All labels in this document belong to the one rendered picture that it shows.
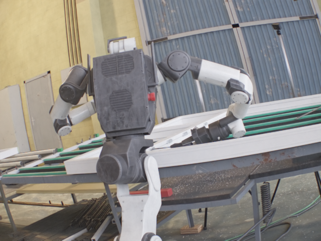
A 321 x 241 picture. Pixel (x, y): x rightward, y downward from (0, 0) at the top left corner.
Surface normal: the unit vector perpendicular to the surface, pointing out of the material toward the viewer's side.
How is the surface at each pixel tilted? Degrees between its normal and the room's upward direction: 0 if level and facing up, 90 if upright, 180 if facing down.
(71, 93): 120
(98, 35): 90
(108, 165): 78
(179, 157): 90
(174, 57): 85
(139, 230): 42
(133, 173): 113
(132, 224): 55
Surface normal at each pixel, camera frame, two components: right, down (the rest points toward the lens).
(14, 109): 0.88, -0.14
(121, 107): 0.00, 0.16
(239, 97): -0.19, 0.80
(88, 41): -0.43, 0.18
